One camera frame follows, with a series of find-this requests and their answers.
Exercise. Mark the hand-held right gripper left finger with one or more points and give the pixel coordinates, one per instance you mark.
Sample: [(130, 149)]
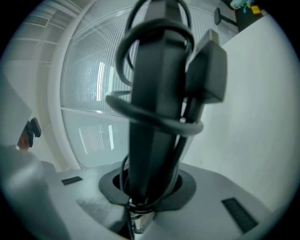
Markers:
[(93, 187)]

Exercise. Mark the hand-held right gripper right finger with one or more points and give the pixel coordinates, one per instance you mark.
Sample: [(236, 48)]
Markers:
[(211, 211)]

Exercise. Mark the person's head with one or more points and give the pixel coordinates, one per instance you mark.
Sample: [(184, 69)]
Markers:
[(23, 141)]

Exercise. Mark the white table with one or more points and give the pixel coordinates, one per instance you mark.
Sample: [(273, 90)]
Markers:
[(246, 105)]

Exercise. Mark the white air vent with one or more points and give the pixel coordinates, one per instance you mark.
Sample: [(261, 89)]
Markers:
[(37, 20)]

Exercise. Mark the black office chair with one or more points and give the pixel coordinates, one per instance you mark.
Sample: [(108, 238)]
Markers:
[(248, 21)]

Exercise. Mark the teal object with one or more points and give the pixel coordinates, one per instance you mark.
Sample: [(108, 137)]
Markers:
[(241, 3)]

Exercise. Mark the black head-worn camera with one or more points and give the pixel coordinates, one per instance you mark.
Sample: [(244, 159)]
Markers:
[(35, 129)]

